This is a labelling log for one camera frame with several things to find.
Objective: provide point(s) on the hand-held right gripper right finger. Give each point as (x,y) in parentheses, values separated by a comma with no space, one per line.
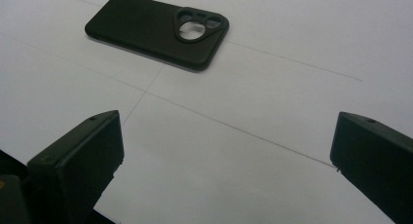
(376,159)

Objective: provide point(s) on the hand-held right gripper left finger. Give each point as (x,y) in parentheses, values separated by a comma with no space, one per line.
(78,165)

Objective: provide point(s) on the black phone case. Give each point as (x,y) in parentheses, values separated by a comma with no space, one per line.
(139,26)

